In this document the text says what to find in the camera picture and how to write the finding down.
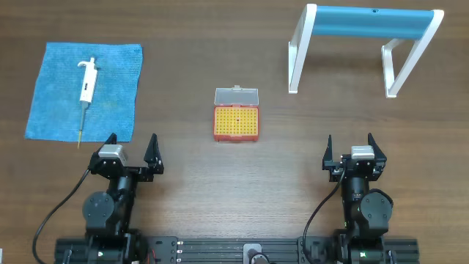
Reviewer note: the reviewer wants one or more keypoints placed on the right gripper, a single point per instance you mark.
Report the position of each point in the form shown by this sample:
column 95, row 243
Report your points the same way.
column 359, row 168

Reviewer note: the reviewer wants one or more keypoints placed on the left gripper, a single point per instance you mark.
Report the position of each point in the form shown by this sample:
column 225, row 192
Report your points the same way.
column 135, row 172

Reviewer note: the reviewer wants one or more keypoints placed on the white pipette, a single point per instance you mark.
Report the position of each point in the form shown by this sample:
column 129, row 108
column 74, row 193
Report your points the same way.
column 88, row 80

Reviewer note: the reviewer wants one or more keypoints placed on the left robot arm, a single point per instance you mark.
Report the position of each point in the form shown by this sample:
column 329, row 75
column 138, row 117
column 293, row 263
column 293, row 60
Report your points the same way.
column 97, row 210

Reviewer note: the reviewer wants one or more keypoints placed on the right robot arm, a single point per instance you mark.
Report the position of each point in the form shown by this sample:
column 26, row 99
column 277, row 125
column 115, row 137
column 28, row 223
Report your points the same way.
column 375, row 210

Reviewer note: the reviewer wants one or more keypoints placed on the blue cloth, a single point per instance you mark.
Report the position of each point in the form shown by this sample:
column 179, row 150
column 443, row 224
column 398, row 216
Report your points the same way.
column 117, row 91

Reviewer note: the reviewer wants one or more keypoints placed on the red and yellow tip box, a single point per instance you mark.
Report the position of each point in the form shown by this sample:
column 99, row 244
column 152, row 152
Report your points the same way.
column 236, row 122

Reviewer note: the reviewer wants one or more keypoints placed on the white and blue stand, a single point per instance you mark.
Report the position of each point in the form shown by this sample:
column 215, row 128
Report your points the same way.
column 366, row 22

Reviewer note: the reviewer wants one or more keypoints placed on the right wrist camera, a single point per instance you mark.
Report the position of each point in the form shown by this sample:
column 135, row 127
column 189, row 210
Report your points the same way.
column 362, row 152

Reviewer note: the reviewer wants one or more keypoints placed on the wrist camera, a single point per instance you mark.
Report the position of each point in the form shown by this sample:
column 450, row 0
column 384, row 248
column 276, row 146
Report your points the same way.
column 111, row 154
column 362, row 152

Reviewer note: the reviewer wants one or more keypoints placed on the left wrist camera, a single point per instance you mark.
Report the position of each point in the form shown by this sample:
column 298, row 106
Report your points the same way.
column 111, row 154

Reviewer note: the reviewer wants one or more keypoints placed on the mounting rail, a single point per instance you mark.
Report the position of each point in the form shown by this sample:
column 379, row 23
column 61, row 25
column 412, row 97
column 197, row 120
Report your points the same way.
column 212, row 249

